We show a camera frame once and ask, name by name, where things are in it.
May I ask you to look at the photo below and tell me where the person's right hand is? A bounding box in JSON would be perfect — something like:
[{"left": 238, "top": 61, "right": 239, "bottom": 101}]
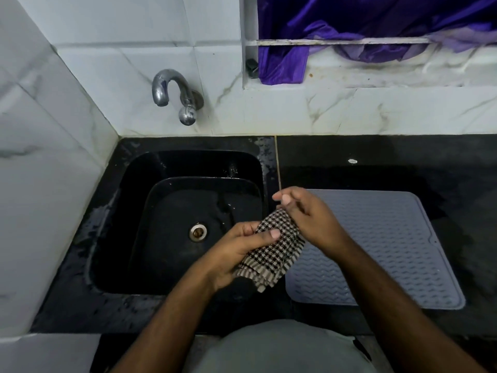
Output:
[{"left": 271, "top": 186, "right": 354, "bottom": 261}]

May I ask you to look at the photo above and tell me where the grey window frame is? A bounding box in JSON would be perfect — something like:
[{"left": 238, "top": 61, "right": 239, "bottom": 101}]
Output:
[{"left": 239, "top": 0, "right": 260, "bottom": 90}]

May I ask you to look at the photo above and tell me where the purple satin curtain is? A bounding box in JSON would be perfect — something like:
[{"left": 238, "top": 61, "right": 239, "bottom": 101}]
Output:
[{"left": 257, "top": 0, "right": 497, "bottom": 86}]

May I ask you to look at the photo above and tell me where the person's left forearm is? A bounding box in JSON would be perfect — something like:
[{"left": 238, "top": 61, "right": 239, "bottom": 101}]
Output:
[{"left": 110, "top": 266, "right": 218, "bottom": 373}]

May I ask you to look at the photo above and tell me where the person's left hand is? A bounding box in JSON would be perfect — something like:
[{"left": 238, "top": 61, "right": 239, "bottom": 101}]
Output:
[{"left": 201, "top": 221, "right": 282, "bottom": 293}]

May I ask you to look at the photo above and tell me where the white window grille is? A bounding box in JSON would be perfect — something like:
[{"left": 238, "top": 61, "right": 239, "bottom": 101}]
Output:
[{"left": 245, "top": 36, "right": 482, "bottom": 74}]

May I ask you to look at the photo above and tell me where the grey silicone mat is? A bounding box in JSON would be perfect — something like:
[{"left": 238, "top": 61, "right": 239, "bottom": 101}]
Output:
[{"left": 285, "top": 189, "right": 466, "bottom": 310}]

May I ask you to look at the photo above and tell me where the person's grey shirt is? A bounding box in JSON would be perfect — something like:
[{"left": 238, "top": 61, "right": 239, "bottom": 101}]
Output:
[{"left": 192, "top": 319, "right": 378, "bottom": 373}]

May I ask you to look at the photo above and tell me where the chrome wall faucet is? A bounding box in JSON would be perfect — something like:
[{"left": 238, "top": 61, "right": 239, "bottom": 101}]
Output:
[{"left": 151, "top": 68, "right": 205, "bottom": 127}]

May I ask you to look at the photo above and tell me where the black stone sink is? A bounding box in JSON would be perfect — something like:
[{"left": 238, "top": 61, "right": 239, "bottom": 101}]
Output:
[{"left": 87, "top": 149, "right": 269, "bottom": 296}]

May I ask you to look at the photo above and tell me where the checkered cleaning cloth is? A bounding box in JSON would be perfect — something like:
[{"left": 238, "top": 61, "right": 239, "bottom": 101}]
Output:
[{"left": 232, "top": 207, "right": 306, "bottom": 294}]

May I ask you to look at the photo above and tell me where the metal sink drain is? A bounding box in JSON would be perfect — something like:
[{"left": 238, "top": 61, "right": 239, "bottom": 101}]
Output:
[{"left": 188, "top": 222, "right": 209, "bottom": 242}]

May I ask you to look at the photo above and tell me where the person's right forearm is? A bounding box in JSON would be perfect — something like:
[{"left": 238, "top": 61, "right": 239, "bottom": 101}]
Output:
[{"left": 332, "top": 242, "right": 490, "bottom": 373}]

